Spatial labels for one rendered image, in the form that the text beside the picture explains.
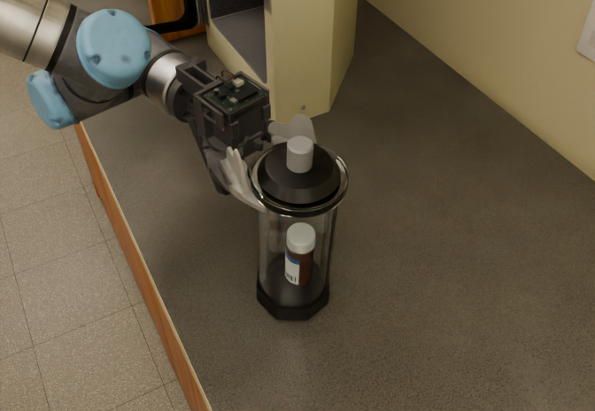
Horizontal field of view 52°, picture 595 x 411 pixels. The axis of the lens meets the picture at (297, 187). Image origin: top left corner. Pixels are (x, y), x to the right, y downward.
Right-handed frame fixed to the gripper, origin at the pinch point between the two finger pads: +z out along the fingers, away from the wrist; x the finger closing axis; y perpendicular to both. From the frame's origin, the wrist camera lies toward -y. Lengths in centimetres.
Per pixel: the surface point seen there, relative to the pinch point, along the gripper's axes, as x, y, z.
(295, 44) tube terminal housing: 25.3, -4.7, -27.4
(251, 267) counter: -1.3, -20.9, -7.8
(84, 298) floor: -4, -116, -93
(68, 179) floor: 19, -117, -146
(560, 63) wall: 58, -8, 3
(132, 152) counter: -0.4, -21.3, -40.4
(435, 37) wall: 66, -20, -27
